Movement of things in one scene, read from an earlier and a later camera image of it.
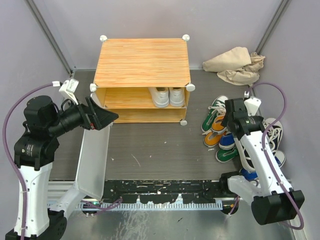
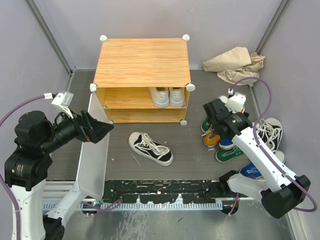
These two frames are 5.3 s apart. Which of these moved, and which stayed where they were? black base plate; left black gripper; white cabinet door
Moved: left black gripper
Stayed: white cabinet door; black base plate
